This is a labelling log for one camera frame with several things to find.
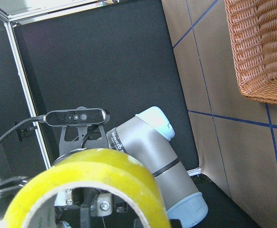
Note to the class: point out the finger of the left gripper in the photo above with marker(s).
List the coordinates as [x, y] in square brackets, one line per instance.
[102, 205]

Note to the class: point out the yellow tape roll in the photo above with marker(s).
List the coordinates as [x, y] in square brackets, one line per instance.
[105, 169]

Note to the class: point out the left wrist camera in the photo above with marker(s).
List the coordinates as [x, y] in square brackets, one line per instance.
[77, 117]

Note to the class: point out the brown wicker basket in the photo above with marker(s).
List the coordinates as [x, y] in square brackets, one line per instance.
[253, 32]

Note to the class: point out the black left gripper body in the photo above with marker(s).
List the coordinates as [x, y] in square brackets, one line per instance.
[62, 198]

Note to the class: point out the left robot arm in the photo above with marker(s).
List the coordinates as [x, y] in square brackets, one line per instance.
[146, 137]

